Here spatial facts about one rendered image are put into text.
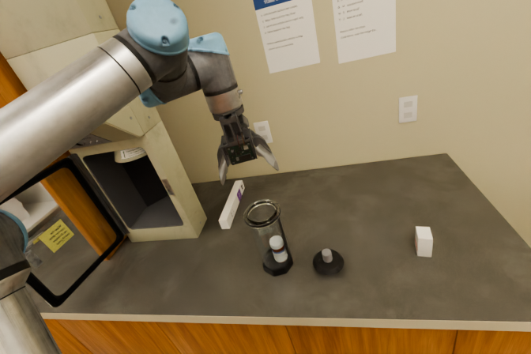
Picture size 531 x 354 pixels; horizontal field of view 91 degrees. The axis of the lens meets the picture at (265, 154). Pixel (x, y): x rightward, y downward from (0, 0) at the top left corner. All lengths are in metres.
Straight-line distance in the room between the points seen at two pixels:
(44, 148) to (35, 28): 0.64
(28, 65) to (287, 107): 0.89
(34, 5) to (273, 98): 0.80
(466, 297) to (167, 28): 0.85
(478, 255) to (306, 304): 0.49
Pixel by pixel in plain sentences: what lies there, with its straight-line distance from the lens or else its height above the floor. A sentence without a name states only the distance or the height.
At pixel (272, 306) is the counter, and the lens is 0.85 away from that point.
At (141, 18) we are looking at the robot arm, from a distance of 0.39.
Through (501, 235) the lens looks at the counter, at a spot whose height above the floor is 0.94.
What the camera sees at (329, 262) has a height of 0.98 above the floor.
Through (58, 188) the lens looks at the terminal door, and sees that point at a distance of 1.11.
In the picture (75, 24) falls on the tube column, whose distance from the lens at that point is 0.91.
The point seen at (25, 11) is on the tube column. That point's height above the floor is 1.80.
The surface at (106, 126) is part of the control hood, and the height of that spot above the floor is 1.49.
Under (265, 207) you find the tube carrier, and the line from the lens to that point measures 0.81.
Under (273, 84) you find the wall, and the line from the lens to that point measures 1.16.
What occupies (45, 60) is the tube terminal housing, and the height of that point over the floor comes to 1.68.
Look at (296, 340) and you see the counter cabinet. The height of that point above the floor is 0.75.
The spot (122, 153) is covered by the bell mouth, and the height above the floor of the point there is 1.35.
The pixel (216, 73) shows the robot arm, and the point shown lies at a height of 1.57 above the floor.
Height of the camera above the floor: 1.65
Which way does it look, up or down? 28 degrees down
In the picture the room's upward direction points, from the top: 16 degrees counter-clockwise
